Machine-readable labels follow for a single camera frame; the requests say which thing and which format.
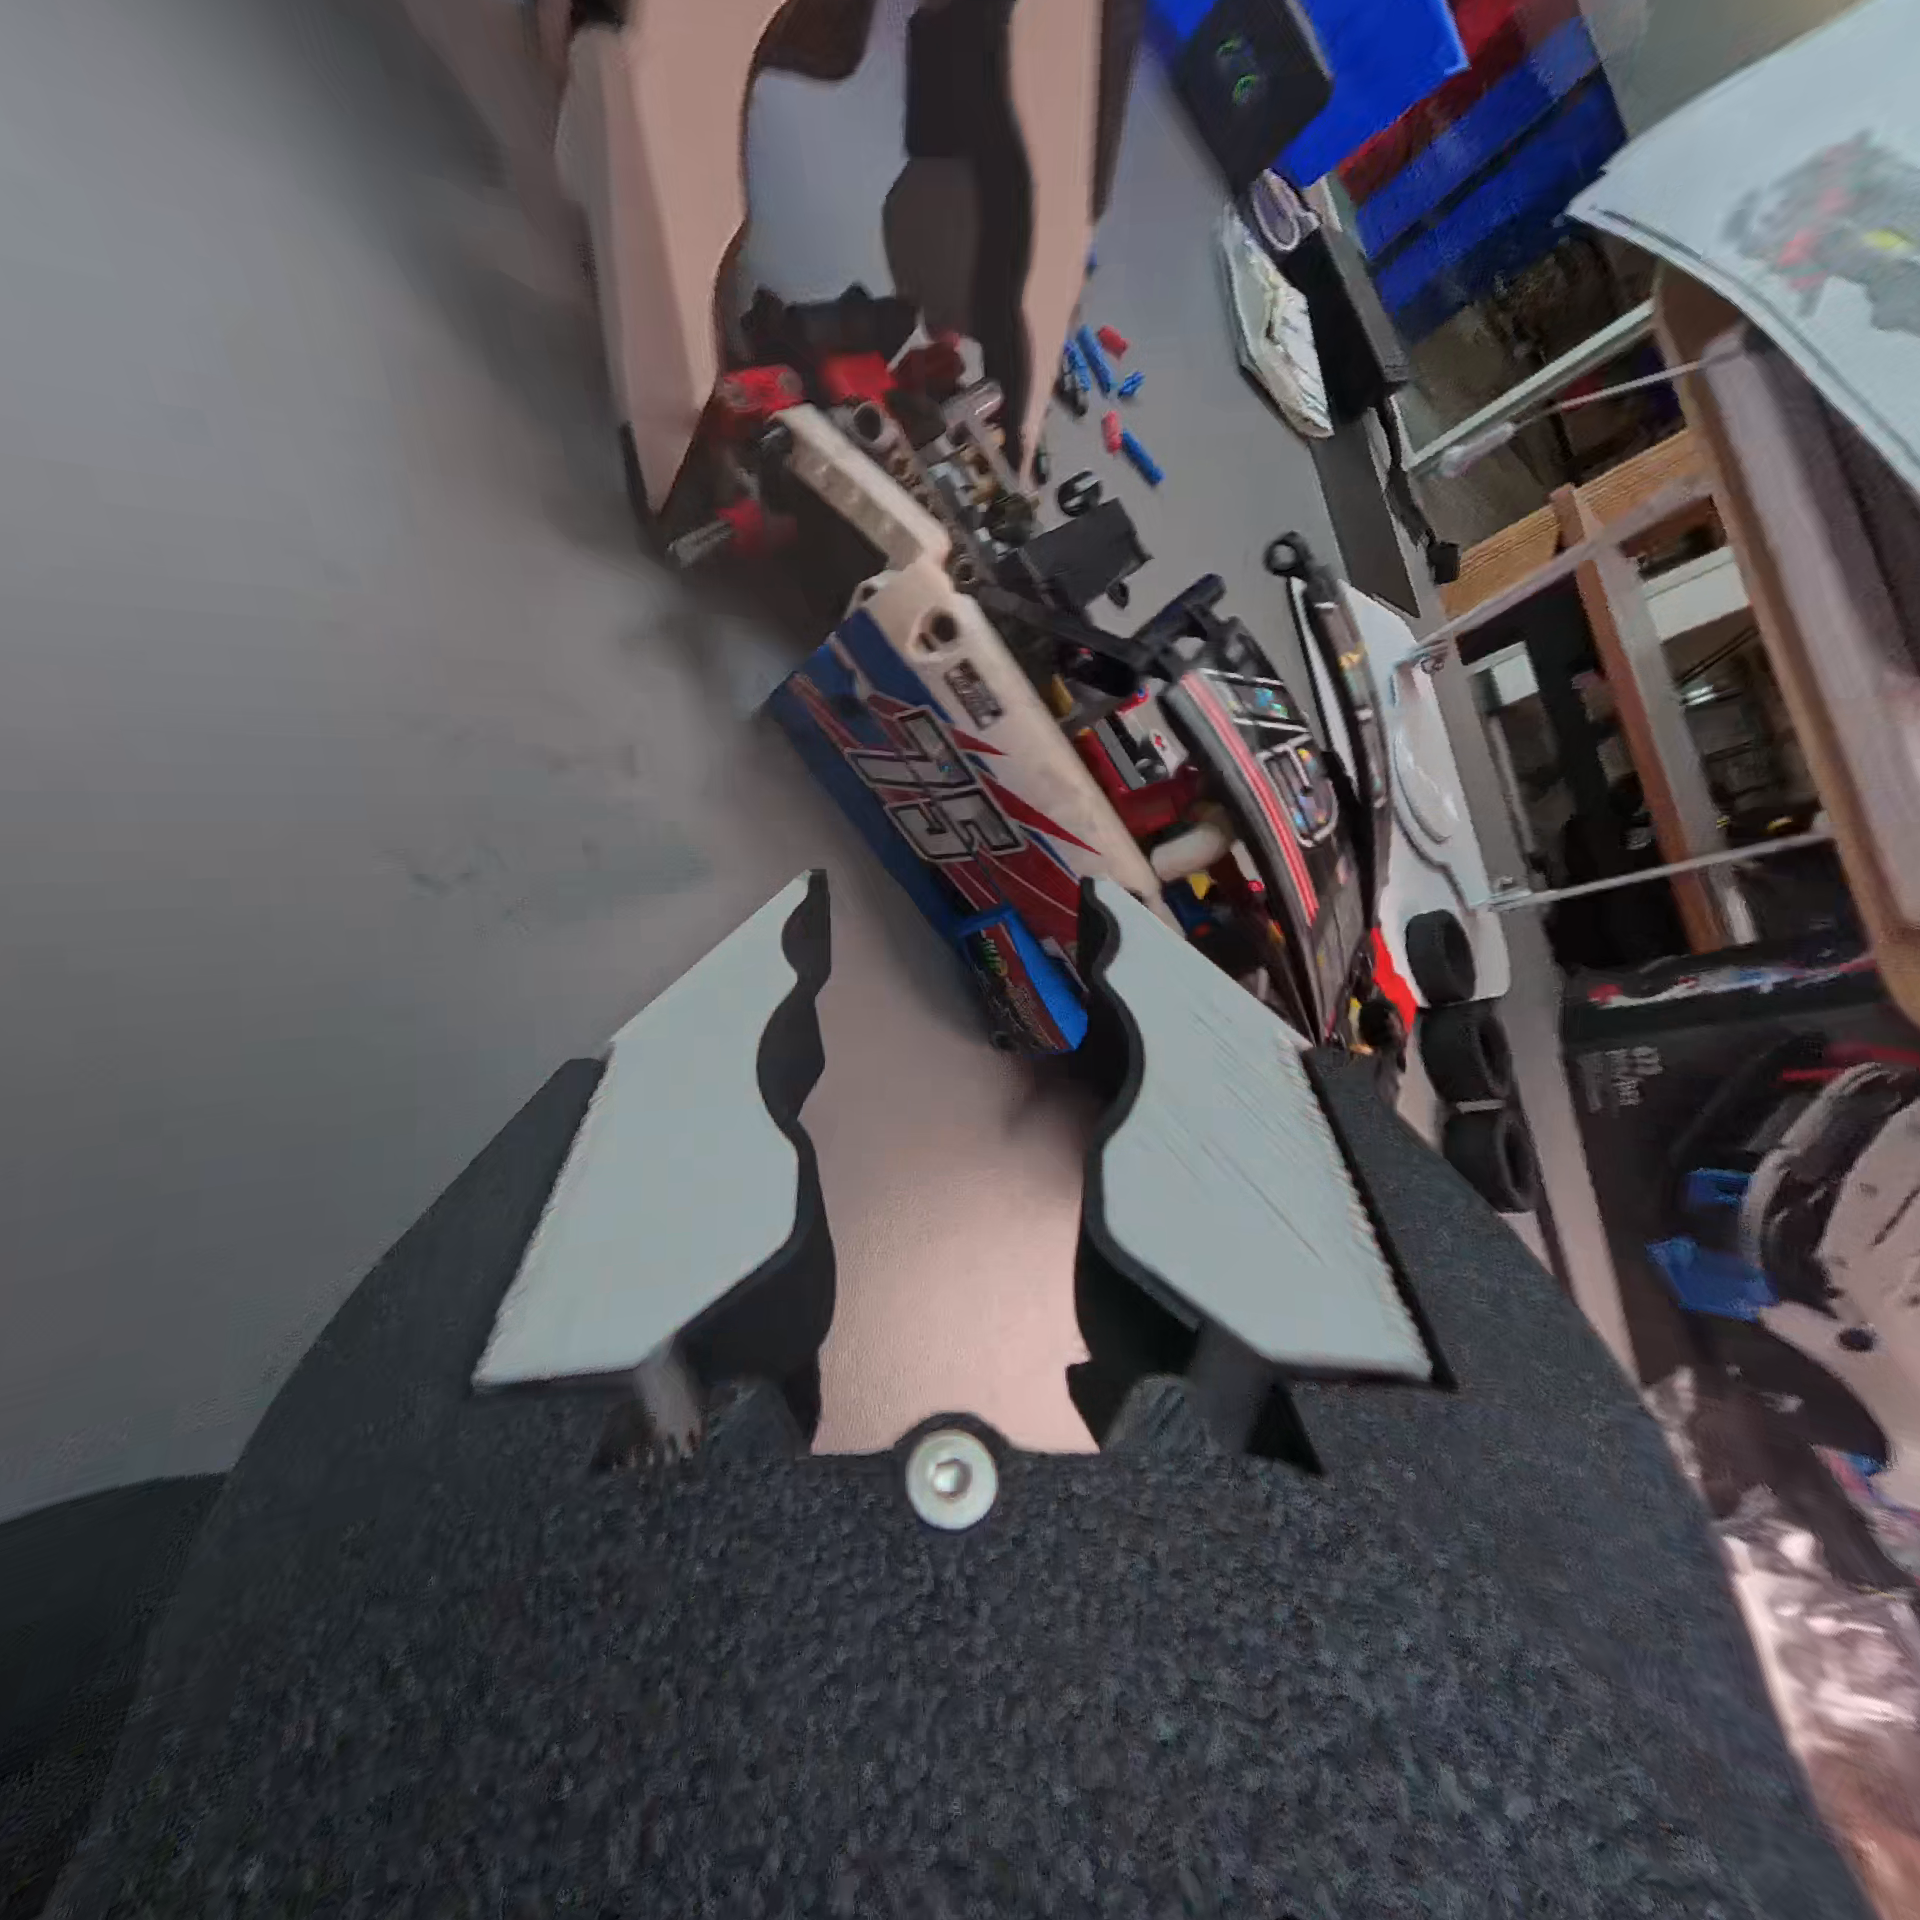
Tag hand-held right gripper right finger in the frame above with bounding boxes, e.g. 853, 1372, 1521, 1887
1076, 877, 1438, 1443

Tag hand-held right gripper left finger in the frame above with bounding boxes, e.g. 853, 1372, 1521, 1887
470, 872, 837, 1449

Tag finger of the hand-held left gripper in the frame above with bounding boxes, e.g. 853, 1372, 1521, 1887
552, 0, 808, 520
882, 0, 1146, 471

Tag toy brick race car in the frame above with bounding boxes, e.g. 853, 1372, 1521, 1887
643, 281, 1420, 1051

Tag grey desk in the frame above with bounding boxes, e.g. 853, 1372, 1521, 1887
0, 0, 1652, 1517

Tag black power bank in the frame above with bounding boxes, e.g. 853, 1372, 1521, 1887
1168, 0, 1338, 192

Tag shiny sticker sheet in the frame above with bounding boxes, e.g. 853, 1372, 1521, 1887
1216, 195, 1339, 442

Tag pile of connector pins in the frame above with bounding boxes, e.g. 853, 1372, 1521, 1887
1044, 320, 1173, 497

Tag black flat box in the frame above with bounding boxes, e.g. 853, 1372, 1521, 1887
1282, 224, 1466, 617

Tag black toy set box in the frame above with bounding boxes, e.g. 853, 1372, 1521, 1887
1557, 928, 1920, 1361

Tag white rounded plate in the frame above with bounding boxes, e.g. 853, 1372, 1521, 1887
1341, 577, 1509, 963

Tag clear plastic bags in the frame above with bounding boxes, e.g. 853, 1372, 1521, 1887
1642, 1335, 1920, 1920

